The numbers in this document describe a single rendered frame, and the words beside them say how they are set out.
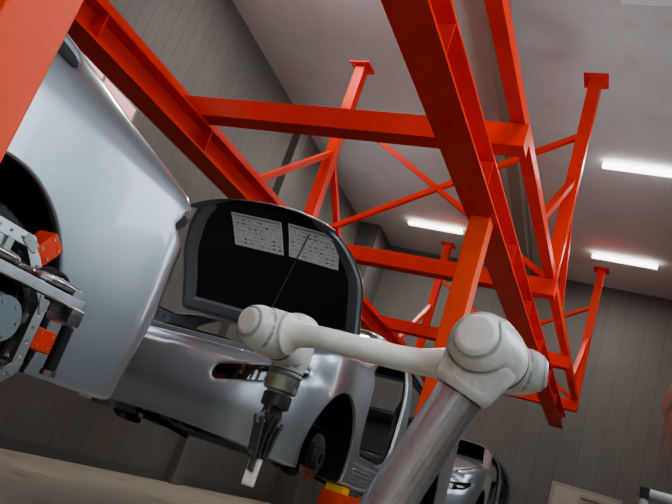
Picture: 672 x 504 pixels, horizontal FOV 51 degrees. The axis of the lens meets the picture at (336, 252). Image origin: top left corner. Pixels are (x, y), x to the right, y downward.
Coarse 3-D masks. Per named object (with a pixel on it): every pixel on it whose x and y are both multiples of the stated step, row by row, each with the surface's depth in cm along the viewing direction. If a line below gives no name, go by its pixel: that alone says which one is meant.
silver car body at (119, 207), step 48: (48, 96) 220; (96, 96) 241; (48, 144) 223; (96, 144) 242; (144, 144) 267; (48, 192) 227; (96, 192) 245; (144, 192) 267; (96, 240) 249; (144, 240) 272; (96, 288) 253; (144, 288) 276; (96, 336) 257; (96, 384) 261
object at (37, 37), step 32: (0, 0) 145; (32, 0) 149; (64, 0) 157; (0, 32) 144; (32, 32) 150; (64, 32) 158; (0, 64) 145; (32, 64) 152; (0, 96) 146; (32, 96) 153; (0, 128) 147; (0, 160) 149
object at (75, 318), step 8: (56, 304) 204; (48, 312) 204; (56, 312) 203; (64, 312) 202; (72, 312) 202; (80, 312) 204; (56, 320) 202; (64, 320) 201; (72, 320) 202; (80, 320) 205
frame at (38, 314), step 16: (0, 224) 202; (16, 240) 207; (32, 240) 212; (32, 256) 213; (32, 304) 219; (48, 304) 222; (32, 320) 217; (16, 336) 218; (32, 336) 218; (16, 352) 214; (0, 368) 210; (16, 368) 214
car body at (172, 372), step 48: (144, 336) 457; (192, 336) 455; (144, 384) 442; (192, 384) 430; (240, 384) 427; (336, 384) 466; (192, 432) 625; (240, 432) 423; (288, 432) 433; (336, 432) 515; (384, 432) 877; (336, 480) 505
